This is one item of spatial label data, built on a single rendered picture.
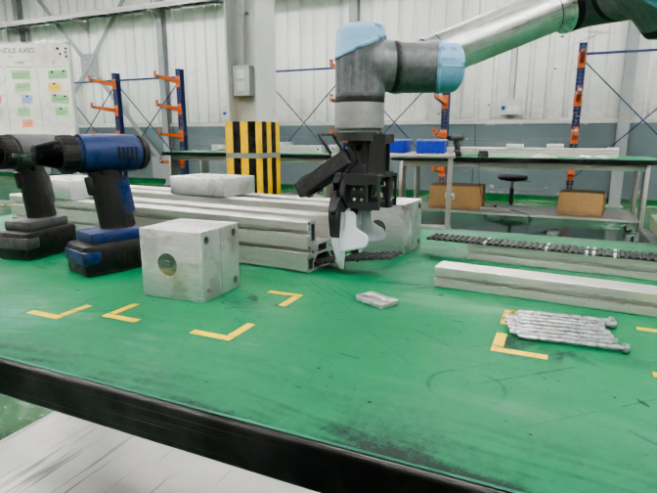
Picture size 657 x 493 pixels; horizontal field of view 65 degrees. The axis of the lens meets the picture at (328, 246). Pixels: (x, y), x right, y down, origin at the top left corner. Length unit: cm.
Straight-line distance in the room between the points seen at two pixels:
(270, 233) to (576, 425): 56
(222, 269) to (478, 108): 793
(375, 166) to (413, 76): 14
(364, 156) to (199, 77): 993
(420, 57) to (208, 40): 987
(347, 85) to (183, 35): 1026
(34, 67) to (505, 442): 633
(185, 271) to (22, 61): 597
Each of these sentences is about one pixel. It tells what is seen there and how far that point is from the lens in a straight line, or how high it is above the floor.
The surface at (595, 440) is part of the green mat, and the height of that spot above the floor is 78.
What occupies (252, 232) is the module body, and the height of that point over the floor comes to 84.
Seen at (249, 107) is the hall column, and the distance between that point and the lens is 430.
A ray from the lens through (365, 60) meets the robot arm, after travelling 78.
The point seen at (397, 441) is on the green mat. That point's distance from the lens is 40.
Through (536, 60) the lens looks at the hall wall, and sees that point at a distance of 849.
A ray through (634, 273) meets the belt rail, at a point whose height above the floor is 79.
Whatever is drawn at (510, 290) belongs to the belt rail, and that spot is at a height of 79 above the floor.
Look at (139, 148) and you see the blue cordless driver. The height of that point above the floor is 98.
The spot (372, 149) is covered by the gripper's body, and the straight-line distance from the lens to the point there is 79.
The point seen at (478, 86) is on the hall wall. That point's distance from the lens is 857.
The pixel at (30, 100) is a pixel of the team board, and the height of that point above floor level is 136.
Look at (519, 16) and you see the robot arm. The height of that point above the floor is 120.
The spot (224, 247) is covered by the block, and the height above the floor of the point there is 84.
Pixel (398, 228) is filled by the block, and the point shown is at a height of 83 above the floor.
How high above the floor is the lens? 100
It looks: 12 degrees down
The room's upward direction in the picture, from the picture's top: straight up
